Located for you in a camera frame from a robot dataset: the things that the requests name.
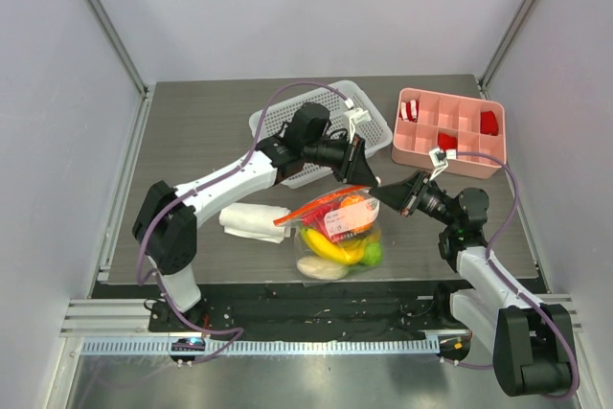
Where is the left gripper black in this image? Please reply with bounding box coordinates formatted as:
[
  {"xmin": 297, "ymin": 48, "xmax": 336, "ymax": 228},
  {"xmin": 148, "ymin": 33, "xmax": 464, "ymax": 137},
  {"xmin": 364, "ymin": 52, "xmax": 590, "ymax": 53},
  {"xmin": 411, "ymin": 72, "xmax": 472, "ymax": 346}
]
[{"xmin": 304, "ymin": 133, "xmax": 379, "ymax": 189}]

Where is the clear zip bag orange seal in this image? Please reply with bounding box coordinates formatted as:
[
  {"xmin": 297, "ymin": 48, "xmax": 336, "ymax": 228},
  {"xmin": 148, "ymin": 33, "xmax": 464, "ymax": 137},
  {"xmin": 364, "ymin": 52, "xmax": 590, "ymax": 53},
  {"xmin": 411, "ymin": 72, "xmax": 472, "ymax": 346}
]
[{"xmin": 274, "ymin": 186, "xmax": 383, "ymax": 283}]

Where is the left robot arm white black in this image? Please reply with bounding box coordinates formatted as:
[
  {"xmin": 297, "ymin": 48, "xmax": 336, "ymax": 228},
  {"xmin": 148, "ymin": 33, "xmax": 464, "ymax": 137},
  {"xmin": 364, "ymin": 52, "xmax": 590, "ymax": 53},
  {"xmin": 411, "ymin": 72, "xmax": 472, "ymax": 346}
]
[{"xmin": 132, "ymin": 102, "xmax": 377, "ymax": 331}]

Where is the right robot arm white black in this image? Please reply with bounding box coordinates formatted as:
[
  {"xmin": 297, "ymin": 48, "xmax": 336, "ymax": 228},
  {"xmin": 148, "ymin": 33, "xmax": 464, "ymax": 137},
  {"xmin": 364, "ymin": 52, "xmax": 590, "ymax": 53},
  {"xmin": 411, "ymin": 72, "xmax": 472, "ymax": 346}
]
[{"xmin": 369, "ymin": 171, "xmax": 579, "ymax": 400}]

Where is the orange fake fruit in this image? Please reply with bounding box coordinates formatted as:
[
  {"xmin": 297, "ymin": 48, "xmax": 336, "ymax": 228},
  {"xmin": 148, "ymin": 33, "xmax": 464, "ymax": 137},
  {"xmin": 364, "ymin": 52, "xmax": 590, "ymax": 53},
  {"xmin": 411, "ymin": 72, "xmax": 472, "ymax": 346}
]
[{"xmin": 339, "ymin": 194, "xmax": 379, "ymax": 234}]

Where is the green fake fruit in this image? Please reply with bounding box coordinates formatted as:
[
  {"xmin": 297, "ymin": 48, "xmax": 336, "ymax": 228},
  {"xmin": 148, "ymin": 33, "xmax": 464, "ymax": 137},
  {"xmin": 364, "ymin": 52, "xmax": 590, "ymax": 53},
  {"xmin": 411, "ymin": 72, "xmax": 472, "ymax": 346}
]
[{"xmin": 360, "ymin": 242, "xmax": 382, "ymax": 266}]

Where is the red fake apple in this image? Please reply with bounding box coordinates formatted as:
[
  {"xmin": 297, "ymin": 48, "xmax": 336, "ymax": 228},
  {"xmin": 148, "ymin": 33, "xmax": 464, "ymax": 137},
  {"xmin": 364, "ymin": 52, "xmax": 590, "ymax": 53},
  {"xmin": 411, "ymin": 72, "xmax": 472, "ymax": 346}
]
[{"xmin": 301, "ymin": 202, "xmax": 336, "ymax": 229}]

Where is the yellow fake banana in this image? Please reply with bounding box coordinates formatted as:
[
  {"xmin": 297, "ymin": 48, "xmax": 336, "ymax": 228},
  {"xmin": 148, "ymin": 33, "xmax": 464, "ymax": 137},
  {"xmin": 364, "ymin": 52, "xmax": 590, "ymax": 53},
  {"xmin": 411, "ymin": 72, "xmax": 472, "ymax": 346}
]
[{"xmin": 300, "ymin": 228, "xmax": 380, "ymax": 266}]

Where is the white fake radish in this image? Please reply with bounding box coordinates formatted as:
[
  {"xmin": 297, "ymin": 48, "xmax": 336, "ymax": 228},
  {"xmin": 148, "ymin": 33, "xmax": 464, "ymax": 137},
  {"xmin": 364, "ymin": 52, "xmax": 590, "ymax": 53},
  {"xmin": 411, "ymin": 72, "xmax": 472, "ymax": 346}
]
[{"xmin": 296, "ymin": 256, "xmax": 349, "ymax": 281}]

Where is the white perforated plastic basket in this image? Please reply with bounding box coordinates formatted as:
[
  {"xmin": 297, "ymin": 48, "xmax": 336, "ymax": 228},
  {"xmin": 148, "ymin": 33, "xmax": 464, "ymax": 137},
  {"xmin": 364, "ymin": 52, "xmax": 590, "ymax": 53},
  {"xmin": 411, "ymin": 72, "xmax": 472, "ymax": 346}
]
[{"xmin": 249, "ymin": 80, "xmax": 392, "ymax": 189}]

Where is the red item middle compartment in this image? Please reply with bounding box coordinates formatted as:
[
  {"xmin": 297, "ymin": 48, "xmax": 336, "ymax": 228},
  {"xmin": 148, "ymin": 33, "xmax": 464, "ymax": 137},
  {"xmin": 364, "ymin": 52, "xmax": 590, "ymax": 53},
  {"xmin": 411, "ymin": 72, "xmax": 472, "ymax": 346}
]
[{"xmin": 437, "ymin": 132, "xmax": 458, "ymax": 150}]

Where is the red item compartment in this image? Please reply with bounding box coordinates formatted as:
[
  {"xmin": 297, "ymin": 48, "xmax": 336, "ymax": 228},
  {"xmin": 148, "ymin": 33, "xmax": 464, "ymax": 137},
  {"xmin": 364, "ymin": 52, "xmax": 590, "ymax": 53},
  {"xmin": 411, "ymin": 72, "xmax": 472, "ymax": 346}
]
[
  {"xmin": 437, "ymin": 132, "xmax": 458, "ymax": 150},
  {"xmin": 480, "ymin": 111, "xmax": 500, "ymax": 136}
]

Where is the red white striped item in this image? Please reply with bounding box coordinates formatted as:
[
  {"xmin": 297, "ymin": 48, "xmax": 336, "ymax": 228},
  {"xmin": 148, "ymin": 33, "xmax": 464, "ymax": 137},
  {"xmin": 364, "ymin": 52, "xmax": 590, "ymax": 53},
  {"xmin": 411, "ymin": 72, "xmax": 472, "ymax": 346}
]
[{"xmin": 399, "ymin": 99, "xmax": 420, "ymax": 123}]

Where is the pink compartment tray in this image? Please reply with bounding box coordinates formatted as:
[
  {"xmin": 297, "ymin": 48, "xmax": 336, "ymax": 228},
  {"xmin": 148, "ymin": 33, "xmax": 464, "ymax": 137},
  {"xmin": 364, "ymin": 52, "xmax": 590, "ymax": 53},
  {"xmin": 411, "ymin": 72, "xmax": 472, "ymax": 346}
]
[{"xmin": 392, "ymin": 88, "xmax": 507, "ymax": 179}]

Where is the red item right compartment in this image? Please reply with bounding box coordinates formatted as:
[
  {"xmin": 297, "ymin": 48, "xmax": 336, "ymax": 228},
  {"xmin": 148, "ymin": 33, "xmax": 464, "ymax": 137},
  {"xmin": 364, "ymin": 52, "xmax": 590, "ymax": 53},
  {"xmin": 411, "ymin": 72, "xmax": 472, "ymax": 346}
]
[{"xmin": 480, "ymin": 111, "xmax": 500, "ymax": 136}]

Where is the folded white towel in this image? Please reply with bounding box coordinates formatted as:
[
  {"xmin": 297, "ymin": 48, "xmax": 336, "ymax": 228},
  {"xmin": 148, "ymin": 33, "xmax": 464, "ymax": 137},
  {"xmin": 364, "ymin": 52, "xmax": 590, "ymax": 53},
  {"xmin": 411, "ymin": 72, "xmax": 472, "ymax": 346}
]
[{"xmin": 218, "ymin": 203, "xmax": 291, "ymax": 244}]

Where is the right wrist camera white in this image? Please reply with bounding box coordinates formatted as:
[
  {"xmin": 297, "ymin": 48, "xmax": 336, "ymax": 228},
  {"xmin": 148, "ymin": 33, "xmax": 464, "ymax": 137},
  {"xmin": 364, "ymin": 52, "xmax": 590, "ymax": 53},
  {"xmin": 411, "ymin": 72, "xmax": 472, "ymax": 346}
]
[{"xmin": 428, "ymin": 147, "xmax": 457, "ymax": 182}]

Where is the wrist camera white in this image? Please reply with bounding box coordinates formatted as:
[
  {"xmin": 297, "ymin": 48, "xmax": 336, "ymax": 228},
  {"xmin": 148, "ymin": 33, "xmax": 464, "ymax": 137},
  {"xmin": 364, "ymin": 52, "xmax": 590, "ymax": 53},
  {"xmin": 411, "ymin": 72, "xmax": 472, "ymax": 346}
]
[
  {"xmin": 343, "ymin": 98, "xmax": 372, "ymax": 140},
  {"xmin": 428, "ymin": 147, "xmax": 457, "ymax": 182}
]

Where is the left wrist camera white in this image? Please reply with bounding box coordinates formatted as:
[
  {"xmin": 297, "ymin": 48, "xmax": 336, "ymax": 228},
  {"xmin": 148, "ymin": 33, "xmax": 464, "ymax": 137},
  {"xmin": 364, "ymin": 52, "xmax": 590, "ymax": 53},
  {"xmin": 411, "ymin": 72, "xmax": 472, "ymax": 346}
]
[{"xmin": 343, "ymin": 98, "xmax": 372, "ymax": 140}]

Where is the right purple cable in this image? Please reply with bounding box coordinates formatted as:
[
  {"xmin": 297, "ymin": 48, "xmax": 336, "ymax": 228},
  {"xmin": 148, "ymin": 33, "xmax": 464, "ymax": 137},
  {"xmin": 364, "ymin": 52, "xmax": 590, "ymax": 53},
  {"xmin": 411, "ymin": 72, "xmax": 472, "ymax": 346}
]
[{"xmin": 447, "ymin": 149, "xmax": 580, "ymax": 400}]

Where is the purple cable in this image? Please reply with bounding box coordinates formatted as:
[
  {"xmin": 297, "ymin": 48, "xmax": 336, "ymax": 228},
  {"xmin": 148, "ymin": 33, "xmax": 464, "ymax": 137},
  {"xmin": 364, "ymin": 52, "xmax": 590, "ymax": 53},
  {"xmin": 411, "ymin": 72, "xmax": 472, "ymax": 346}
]
[
  {"xmin": 447, "ymin": 149, "xmax": 580, "ymax": 400},
  {"xmin": 135, "ymin": 81, "xmax": 353, "ymax": 365}
]

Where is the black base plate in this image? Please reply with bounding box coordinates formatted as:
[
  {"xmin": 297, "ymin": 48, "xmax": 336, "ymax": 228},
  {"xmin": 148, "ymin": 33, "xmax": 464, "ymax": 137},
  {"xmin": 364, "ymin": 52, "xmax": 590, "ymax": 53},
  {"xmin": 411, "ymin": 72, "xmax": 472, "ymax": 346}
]
[{"xmin": 144, "ymin": 281, "xmax": 463, "ymax": 342}]

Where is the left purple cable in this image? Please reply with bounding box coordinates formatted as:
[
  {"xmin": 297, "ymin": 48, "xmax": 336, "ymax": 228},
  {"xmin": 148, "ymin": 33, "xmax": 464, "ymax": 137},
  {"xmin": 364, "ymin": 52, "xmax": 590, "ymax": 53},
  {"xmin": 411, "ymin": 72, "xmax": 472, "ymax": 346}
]
[{"xmin": 135, "ymin": 81, "xmax": 353, "ymax": 365}]

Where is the white slotted cable duct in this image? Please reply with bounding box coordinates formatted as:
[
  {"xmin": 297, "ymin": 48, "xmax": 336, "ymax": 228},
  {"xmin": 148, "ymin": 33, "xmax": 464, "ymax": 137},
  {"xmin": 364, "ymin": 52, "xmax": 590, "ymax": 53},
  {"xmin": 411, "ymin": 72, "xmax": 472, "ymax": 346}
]
[{"xmin": 80, "ymin": 336, "xmax": 440, "ymax": 356}]

